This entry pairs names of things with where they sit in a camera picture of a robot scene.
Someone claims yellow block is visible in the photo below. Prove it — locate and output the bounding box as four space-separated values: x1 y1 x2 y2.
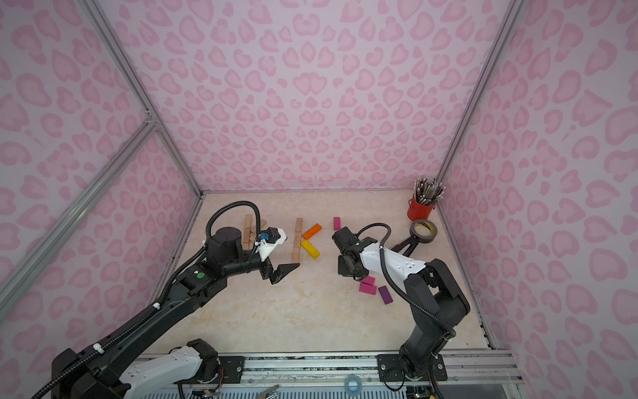
301 240 321 259

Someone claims orange block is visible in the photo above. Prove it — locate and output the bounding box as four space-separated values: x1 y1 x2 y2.
302 224 322 240

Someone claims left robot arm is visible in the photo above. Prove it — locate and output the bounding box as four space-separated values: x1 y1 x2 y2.
35 227 297 398

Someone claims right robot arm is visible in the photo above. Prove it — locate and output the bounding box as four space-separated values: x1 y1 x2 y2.
332 223 470 381

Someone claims purple block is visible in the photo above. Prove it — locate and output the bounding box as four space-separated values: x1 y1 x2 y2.
378 286 394 305

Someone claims black stapler tool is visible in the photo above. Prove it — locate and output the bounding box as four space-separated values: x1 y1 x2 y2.
391 236 420 258

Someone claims dark tape roll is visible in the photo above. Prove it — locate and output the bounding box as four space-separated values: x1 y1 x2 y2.
410 219 438 244

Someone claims red pen cup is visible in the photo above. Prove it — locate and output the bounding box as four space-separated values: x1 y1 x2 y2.
407 199 436 221

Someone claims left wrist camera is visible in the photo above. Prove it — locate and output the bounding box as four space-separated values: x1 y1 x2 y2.
255 227 287 262

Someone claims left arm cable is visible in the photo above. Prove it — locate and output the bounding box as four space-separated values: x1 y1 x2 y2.
31 200 263 399

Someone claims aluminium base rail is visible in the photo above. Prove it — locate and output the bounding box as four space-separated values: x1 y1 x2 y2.
91 348 532 399

